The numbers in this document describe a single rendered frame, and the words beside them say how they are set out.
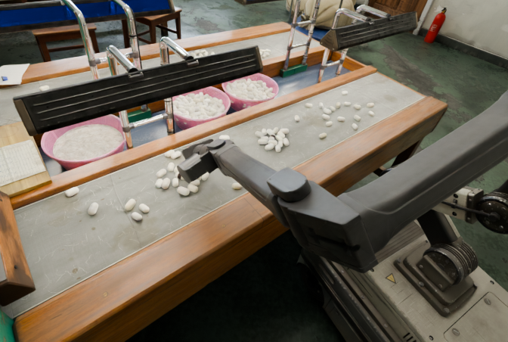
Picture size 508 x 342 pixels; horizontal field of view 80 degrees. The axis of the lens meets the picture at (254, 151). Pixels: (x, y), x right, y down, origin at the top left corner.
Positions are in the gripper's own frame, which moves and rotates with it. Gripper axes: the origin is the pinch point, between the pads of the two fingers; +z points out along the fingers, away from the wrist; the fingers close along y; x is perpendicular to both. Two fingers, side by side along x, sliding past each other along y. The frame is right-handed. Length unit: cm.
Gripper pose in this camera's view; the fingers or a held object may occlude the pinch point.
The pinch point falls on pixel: (191, 154)
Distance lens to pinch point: 99.3
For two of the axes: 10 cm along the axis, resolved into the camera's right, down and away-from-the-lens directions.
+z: -5.1, 0.2, 8.6
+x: 3.2, 9.3, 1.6
